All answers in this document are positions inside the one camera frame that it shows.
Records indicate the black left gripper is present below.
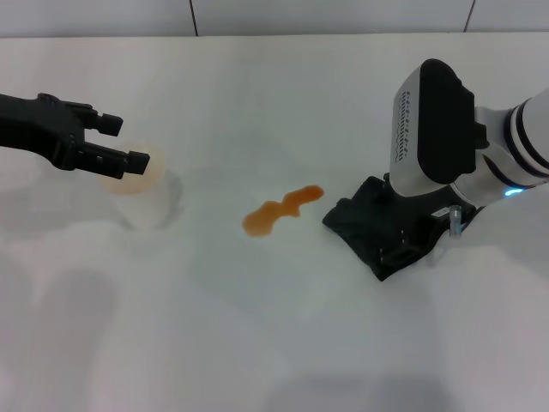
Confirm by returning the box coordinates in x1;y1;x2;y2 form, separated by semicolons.
0;92;151;181

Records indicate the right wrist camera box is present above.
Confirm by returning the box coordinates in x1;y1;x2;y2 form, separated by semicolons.
388;58;490;197

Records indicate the brown liquid stain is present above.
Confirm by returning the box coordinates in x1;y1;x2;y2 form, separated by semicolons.
242;184;324;239

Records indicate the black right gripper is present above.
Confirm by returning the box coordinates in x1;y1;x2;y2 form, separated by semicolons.
377;183;478;271

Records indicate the white paper cup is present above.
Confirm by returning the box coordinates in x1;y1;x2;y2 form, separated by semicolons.
97;139;184;231

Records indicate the dark blue rag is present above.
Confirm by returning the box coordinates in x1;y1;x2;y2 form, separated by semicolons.
321;174;445;282

